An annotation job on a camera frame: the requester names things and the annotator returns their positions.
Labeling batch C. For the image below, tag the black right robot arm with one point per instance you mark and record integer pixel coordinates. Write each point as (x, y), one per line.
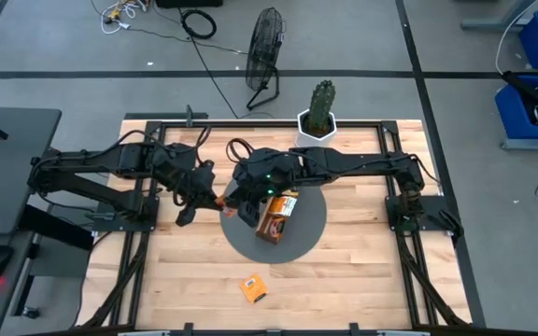
(353, 165)

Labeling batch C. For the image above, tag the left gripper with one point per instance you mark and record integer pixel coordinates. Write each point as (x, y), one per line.
(178, 179)

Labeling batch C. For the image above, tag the round grey woven placemat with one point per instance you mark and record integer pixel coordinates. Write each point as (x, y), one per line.
(297, 233)

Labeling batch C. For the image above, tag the black caster wheel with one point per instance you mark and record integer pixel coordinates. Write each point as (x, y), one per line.
(31, 312)

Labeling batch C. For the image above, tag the white angular plant pot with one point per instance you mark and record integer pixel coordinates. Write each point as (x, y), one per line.
(302, 137)

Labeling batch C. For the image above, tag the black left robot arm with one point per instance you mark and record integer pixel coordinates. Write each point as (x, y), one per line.
(124, 161)

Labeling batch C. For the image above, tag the black desk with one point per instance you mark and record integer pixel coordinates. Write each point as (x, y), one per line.
(7, 210)

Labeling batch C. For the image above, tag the orange tea packet with barcode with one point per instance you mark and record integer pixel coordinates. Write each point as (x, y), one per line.
(254, 288)

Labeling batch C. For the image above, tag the wooden tea caddy box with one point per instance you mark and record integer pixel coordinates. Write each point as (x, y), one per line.
(269, 238)

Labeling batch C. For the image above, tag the black slanted stand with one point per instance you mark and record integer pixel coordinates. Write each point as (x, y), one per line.
(530, 93)

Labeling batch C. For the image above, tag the black floor fan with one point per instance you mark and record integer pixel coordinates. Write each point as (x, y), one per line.
(263, 46)

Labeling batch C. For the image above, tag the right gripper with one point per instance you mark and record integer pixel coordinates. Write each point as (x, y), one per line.
(269, 170)

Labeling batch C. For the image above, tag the black equipment case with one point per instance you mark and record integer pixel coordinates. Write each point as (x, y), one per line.
(189, 3)

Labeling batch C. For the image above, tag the green cactus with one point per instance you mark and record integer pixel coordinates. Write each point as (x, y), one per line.
(321, 105)

